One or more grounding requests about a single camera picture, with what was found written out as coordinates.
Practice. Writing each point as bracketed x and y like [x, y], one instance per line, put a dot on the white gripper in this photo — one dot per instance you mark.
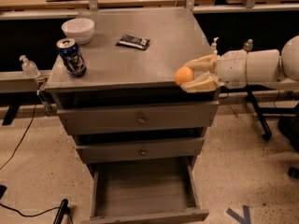
[231, 67]

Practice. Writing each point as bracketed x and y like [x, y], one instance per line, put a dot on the orange fruit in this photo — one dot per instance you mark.
[183, 75]

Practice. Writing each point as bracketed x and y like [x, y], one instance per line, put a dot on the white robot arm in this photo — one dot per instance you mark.
[274, 69]

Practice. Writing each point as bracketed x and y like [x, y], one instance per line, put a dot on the grey top drawer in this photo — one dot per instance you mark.
[119, 119]

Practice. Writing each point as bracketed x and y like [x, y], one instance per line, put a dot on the brass top drawer knob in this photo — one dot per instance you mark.
[140, 120]

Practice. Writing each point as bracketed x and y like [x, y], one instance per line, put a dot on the brass drawer knob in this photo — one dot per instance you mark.
[140, 120]
[143, 152]

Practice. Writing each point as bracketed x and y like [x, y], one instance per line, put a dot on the grey wooden drawer cabinet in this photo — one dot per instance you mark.
[120, 75]

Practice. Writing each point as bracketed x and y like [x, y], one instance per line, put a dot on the brass middle drawer knob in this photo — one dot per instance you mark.
[143, 152]

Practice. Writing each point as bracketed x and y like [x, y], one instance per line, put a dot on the grey open bottom drawer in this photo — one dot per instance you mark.
[160, 191]

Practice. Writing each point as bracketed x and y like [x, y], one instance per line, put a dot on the grey middle drawer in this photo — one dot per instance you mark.
[129, 151]

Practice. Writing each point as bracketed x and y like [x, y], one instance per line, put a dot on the small white pump bottle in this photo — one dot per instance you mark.
[214, 45]

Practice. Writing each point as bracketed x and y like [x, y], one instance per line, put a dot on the clear plastic water bottle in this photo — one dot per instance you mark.
[248, 46]

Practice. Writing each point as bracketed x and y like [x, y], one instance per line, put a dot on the dark snack packet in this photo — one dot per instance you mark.
[134, 42]

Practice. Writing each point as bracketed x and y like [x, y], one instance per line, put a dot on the blue soda can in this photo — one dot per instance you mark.
[70, 52]

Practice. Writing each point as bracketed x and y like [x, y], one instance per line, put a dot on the white ceramic bowl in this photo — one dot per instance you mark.
[81, 29]

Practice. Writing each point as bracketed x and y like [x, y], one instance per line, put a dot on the clear sanitizer pump bottle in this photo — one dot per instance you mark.
[29, 67]

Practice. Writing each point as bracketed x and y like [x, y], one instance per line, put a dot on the black stand on floor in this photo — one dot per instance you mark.
[63, 211]

